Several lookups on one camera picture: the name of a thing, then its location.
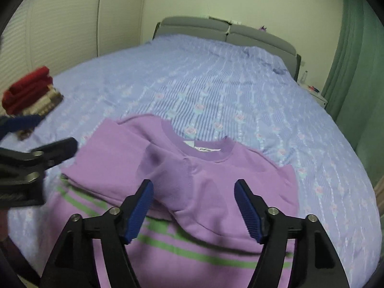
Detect purple sweatshirt green print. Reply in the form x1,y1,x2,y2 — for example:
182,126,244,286
45,114,299,287

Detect grey upholstered headboard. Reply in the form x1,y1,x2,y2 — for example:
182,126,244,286
153,16,301,80

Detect lilac floral striped bedspread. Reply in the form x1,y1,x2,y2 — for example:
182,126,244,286
2,35,381,287

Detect beige brown folded knit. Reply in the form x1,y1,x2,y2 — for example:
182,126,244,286
13,84,65,141

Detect green curtain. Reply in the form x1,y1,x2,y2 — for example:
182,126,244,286
322,0,383,185

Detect white bedside table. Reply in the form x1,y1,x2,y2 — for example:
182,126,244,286
300,84,327,108

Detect red folded garment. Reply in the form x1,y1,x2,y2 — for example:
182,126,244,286
2,66,53,115

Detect clear plastic bottle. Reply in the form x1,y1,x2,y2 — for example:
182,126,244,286
300,70,308,84

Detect white louvered wardrobe doors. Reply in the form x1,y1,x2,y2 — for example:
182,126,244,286
1,0,144,91

